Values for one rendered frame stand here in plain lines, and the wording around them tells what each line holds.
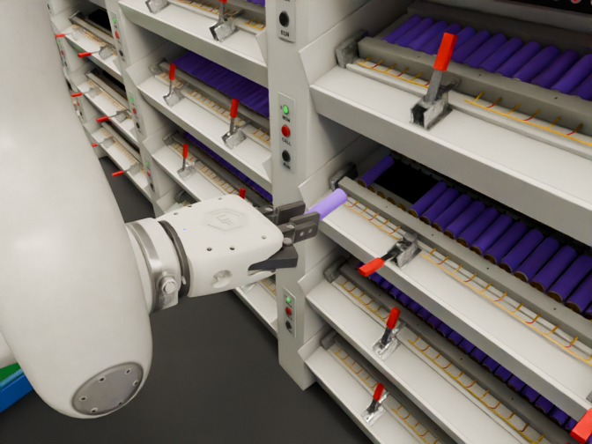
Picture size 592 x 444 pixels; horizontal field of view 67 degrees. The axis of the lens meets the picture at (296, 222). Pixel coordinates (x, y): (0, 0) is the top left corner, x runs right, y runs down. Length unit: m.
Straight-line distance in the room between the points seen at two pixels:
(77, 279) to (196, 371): 0.89
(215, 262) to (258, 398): 0.72
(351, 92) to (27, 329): 0.44
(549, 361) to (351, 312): 0.36
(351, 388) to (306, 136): 0.53
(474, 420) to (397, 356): 0.14
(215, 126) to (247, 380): 0.59
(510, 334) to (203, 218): 0.36
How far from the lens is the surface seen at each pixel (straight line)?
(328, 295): 0.83
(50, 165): 0.29
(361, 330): 0.79
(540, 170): 0.46
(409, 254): 0.61
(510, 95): 0.51
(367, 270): 0.57
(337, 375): 0.97
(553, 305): 0.57
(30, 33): 0.29
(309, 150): 0.66
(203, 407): 1.09
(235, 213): 0.45
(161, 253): 0.39
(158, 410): 1.11
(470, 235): 0.62
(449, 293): 0.59
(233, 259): 0.40
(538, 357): 0.57
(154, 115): 1.32
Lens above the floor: 0.92
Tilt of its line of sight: 37 degrees down
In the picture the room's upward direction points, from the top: straight up
